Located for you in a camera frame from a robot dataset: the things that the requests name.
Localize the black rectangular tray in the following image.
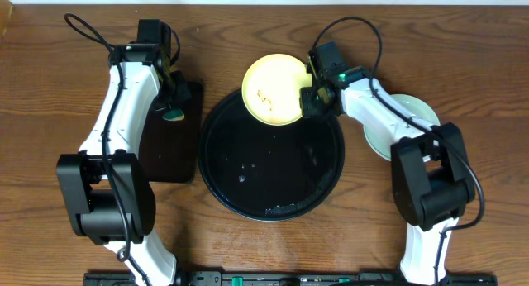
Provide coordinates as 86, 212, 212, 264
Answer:
139, 82, 203, 183

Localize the light green plate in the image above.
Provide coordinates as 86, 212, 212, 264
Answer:
364, 94, 441, 161

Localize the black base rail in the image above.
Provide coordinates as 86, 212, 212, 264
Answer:
82, 271, 498, 286

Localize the left black cable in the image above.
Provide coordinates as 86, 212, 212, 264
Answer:
63, 12, 182, 286

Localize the black round tray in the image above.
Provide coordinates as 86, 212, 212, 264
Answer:
198, 90, 345, 222

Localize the yellow plate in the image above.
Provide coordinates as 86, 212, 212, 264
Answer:
241, 54, 312, 126

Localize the right black cable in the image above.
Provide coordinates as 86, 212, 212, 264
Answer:
310, 16, 486, 285

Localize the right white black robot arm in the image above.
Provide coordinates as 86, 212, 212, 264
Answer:
300, 42, 475, 285

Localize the black cable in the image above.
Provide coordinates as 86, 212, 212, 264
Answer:
310, 16, 486, 285
63, 12, 182, 286

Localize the green yellow sponge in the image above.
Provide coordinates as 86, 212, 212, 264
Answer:
162, 108, 185, 122

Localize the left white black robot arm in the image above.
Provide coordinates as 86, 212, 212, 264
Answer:
56, 19, 191, 285

